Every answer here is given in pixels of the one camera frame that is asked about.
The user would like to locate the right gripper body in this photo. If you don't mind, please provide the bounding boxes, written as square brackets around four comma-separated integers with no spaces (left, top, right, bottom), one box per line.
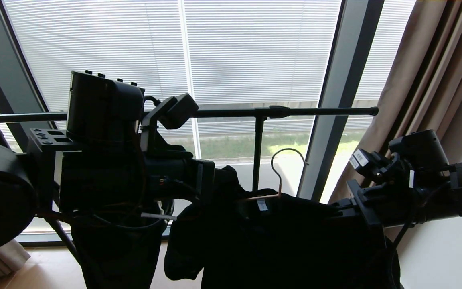
[346,180,414,228]

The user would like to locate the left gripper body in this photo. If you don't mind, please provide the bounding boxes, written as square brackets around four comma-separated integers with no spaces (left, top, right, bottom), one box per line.
[141,149,216,204]

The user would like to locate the black shorts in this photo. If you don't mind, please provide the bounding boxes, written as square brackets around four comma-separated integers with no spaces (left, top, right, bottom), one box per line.
[71,201,168,289]

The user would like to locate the pink clothes hanger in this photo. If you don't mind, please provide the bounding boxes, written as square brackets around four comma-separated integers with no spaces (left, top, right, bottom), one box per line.
[237,148,310,202]

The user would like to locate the black short-sleeved shirt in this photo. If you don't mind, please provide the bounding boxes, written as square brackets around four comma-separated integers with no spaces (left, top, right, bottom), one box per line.
[164,165,401,289]

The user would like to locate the black clothes rack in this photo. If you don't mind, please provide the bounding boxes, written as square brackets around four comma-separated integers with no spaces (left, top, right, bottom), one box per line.
[0,105,379,265]

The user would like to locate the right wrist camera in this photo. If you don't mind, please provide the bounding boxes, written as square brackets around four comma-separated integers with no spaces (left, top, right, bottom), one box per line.
[349,149,402,193]

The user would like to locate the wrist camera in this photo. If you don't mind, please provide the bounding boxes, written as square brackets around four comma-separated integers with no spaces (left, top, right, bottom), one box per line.
[140,94,199,159]
[349,149,402,193]

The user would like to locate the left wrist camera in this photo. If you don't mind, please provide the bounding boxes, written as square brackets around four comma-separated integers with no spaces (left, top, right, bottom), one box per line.
[140,94,199,159]

